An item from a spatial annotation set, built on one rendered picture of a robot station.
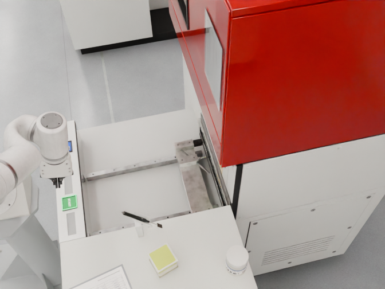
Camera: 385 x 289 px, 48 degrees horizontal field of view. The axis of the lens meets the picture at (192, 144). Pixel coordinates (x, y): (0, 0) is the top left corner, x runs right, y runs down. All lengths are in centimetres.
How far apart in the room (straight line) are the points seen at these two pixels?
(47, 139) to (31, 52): 256
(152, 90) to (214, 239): 193
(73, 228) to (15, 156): 55
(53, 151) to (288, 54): 72
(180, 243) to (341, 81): 76
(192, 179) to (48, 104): 184
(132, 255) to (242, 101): 69
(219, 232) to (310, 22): 82
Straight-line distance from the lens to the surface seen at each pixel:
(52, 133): 128
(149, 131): 198
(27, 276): 268
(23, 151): 118
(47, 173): 147
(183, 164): 176
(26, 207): 185
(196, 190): 172
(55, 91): 344
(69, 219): 165
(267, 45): 103
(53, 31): 397
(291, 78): 114
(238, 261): 141
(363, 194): 193
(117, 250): 155
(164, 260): 144
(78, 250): 158
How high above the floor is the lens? 237
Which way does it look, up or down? 54 degrees down
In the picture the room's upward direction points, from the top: 2 degrees counter-clockwise
